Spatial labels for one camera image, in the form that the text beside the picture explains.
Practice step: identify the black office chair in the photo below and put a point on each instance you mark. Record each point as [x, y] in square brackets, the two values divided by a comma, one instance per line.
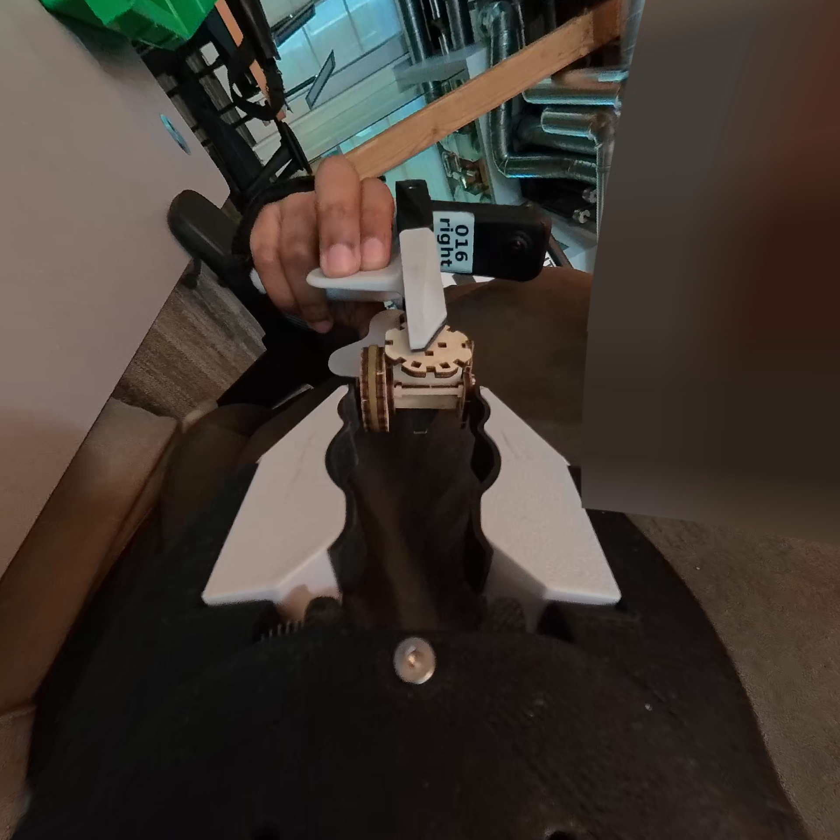
[203, 229]

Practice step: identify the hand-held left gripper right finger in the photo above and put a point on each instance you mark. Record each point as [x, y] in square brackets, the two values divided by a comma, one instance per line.
[551, 525]

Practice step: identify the wooden ceiling beam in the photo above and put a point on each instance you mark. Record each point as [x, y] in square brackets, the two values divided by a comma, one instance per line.
[472, 85]

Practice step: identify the person's right hand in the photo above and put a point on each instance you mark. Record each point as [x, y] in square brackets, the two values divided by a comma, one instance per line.
[295, 243]

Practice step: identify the round teal sticker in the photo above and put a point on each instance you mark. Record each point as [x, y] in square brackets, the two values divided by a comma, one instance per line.
[175, 133]

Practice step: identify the silver metal ducts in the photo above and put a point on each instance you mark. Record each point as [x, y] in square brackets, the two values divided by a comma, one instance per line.
[558, 138]

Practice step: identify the green plastic crate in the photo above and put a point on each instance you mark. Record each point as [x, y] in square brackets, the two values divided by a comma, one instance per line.
[138, 19]

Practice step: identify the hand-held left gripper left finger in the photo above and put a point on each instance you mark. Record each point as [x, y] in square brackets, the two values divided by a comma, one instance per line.
[275, 525]

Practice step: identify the wooden gear assembly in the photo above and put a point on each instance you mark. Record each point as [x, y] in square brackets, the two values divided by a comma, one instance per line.
[426, 374]

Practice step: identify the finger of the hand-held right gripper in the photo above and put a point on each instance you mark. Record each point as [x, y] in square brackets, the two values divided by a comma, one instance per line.
[348, 361]
[423, 289]

